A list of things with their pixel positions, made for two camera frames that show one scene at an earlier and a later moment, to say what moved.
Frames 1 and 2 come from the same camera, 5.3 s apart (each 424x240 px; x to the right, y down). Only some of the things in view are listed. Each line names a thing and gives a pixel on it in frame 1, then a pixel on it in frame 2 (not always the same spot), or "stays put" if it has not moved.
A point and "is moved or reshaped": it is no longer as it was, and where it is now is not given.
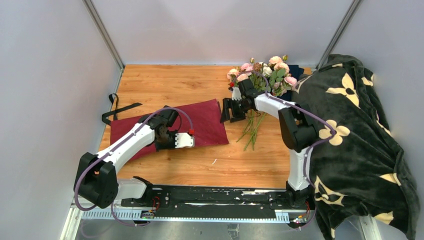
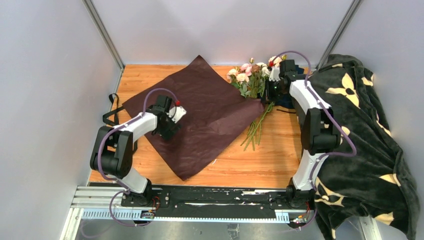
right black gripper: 227,103 → 269,96
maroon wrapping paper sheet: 201,119 is moved or reshaped
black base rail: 196,198 stays put
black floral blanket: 357,167 stays put
